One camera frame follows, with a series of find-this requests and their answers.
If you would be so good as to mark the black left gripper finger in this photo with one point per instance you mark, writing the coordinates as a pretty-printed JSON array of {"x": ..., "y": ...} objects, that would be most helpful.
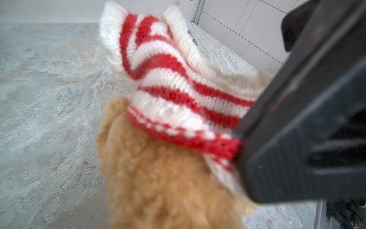
[{"x": 305, "y": 137}]

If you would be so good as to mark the red white striped knit sweater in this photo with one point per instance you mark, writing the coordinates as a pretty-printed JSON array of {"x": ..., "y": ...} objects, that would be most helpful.
[{"x": 181, "y": 97}]

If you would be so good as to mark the brown teddy bear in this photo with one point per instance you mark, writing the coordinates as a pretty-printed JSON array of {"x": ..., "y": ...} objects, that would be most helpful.
[{"x": 153, "y": 184}]

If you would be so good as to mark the aluminium corner profile right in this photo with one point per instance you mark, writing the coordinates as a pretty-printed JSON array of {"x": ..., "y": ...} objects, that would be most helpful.
[{"x": 197, "y": 13}]

